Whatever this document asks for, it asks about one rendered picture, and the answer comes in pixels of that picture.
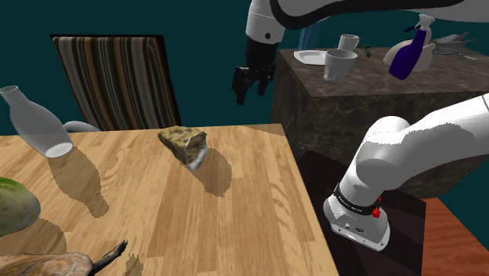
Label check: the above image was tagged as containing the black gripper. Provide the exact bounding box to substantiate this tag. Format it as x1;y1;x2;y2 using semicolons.
231;36;279;106

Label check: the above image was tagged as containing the white plate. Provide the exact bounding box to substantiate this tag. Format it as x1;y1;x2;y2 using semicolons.
293;49;328;67

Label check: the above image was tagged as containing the large grey cup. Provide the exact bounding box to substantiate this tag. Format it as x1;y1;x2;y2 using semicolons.
323;49;358;83

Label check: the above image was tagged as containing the olive brown rock-shaped lump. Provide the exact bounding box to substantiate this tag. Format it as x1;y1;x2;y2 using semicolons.
157;125;209;172

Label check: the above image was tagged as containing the dark marble counter block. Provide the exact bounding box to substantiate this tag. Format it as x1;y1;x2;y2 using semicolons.
270;46;489;200

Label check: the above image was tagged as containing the small grey cup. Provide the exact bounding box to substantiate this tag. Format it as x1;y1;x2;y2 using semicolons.
337;34;360;53

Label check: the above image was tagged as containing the striped chair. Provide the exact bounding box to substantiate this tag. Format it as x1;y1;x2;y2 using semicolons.
50;34;183;133

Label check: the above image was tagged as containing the blue spray bottle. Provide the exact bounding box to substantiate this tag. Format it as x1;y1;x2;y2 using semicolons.
388;13;436;82

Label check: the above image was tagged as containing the white teapot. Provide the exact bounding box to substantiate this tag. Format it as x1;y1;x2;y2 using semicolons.
382;40;436;73

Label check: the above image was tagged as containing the dark robot stand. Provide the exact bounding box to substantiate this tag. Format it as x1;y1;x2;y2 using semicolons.
297;150;427;276

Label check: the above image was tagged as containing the grey cutlery pile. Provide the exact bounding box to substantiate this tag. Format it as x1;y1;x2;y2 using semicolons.
430;31;480;60

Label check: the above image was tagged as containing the grey glass bottle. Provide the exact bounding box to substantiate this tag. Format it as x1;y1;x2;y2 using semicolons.
0;85;74;159

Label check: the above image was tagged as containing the brown gourd with stem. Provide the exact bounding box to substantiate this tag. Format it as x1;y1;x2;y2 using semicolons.
0;239;129;276

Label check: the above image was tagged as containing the green melon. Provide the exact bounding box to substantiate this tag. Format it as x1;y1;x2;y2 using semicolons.
0;176;42;238

